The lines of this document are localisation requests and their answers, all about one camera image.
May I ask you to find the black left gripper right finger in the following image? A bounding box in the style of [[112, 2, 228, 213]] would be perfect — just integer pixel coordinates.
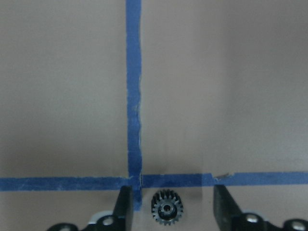
[[213, 185, 308, 231]]

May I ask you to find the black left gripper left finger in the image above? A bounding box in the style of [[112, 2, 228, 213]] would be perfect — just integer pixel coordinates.
[[48, 185, 134, 231]]

